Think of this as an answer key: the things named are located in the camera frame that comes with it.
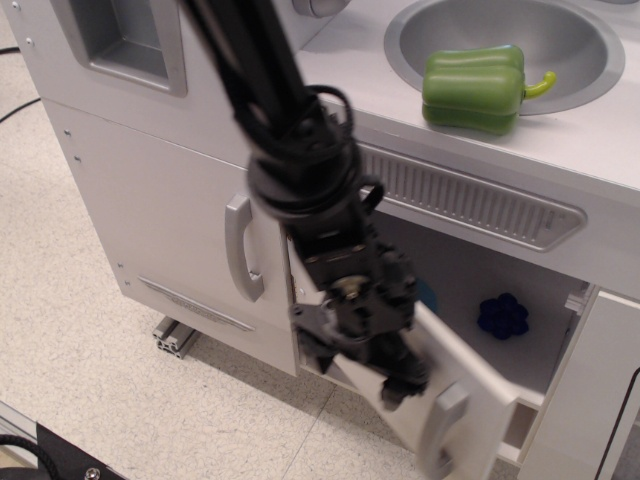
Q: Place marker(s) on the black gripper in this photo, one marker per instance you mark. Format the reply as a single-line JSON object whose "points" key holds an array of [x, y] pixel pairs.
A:
{"points": [[367, 332]]}

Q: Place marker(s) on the white cabinet door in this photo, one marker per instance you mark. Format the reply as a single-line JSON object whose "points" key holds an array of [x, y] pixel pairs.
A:
{"points": [[592, 409], [454, 349]]}

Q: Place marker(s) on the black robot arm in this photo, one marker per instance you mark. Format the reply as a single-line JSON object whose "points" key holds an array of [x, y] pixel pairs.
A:
{"points": [[305, 171]]}

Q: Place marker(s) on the white toy sink cabinet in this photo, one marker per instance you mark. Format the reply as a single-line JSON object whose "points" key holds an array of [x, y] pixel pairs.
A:
{"points": [[586, 157]]}

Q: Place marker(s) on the white toy fridge cabinet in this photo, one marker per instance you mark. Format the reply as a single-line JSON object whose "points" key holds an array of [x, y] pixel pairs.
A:
{"points": [[155, 172]]}

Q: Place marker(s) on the light blue toy plate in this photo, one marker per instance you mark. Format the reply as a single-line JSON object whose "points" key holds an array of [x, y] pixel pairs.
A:
{"points": [[427, 296]]}

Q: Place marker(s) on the blue toy grape bunch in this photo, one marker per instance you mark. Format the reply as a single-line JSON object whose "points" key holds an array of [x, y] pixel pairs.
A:
{"points": [[503, 317]]}

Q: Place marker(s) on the aluminium extrusion bar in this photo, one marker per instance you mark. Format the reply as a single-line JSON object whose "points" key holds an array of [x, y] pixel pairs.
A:
{"points": [[174, 338]]}

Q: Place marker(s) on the grey vent grille panel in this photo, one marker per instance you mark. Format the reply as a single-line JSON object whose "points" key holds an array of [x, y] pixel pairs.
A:
{"points": [[504, 212]]}

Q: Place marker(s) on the green toy bell pepper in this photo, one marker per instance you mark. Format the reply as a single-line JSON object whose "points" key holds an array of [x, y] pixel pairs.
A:
{"points": [[479, 89]]}

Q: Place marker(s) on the grey round knob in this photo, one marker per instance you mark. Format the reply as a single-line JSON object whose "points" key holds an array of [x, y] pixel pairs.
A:
{"points": [[319, 8]]}

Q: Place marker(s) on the silver round sink bowl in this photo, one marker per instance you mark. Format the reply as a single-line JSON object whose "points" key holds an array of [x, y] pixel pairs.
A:
{"points": [[583, 51]]}

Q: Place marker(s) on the grey recessed dispenser panel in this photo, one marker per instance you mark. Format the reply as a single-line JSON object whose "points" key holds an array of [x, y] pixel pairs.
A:
{"points": [[136, 41]]}

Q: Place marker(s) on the grey cabinet door handle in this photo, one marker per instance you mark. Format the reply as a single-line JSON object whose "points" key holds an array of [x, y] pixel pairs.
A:
{"points": [[447, 409]]}

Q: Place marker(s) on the grey fridge door handle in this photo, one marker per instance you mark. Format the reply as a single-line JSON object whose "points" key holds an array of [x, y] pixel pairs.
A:
{"points": [[237, 218]]}

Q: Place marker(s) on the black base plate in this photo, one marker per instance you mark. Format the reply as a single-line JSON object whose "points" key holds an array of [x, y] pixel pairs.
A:
{"points": [[56, 458]]}

